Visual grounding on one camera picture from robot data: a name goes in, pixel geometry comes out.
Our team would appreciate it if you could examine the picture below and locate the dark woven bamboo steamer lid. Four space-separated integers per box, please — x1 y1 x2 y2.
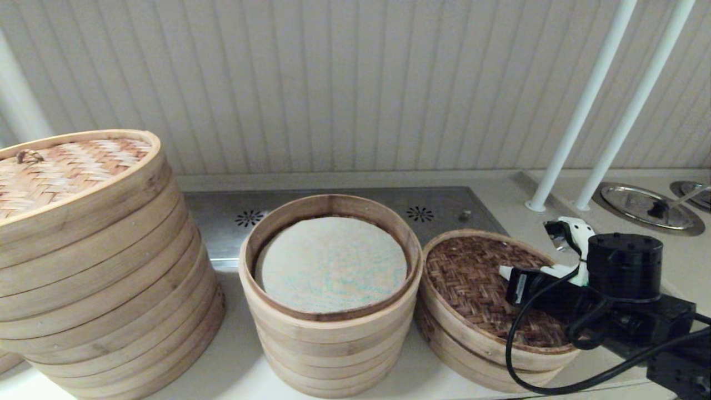
420 229 581 372

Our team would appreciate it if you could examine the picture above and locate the single bamboo steamer tray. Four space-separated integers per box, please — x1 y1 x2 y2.
414 303 567 394

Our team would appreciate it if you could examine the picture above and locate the round stainless steel pot lid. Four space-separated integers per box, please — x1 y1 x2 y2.
592 182 706 237
669 181 711 214

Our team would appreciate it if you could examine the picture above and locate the white round steamer liner cloth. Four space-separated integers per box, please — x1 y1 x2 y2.
256 216 409 314

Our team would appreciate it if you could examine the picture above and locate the narrow bamboo steamer stack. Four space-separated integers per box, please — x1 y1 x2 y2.
239 193 424 399

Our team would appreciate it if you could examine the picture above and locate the tall wide bamboo steamer stack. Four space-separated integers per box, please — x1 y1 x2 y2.
0 178 227 400

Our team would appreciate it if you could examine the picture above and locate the light woven bamboo steamer lid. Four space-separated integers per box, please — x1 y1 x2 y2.
0 129 181 267

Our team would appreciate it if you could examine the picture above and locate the white metal pole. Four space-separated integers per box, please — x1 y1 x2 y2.
574 0 696 212
525 0 638 213

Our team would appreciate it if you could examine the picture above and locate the stainless steel steam plate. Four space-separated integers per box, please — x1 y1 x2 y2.
183 186 509 273

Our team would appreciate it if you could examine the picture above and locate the thick white pipe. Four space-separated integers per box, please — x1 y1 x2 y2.
0 31 56 142

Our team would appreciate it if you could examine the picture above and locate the short looped black cable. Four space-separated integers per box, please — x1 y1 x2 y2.
567 300 612 351

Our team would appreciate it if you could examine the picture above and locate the long black cable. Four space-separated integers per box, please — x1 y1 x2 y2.
504 271 711 397

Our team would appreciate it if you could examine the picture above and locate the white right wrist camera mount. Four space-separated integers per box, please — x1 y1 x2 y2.
544 216 596 287

